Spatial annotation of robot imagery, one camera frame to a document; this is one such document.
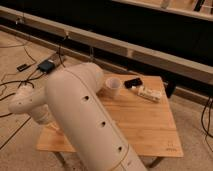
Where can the black box on floor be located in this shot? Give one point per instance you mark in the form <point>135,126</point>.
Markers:
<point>46,66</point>

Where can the wooden table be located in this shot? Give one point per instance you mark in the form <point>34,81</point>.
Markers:
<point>148,127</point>

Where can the white power strip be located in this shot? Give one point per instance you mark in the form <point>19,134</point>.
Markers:
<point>149,94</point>

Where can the white paper cup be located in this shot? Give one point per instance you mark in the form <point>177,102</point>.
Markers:
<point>113,85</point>

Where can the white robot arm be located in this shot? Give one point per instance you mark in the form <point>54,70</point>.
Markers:
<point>70,98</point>

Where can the small black device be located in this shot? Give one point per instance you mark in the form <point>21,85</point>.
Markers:
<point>23,67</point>

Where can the black phone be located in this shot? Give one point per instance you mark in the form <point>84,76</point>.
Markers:
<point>133,82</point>

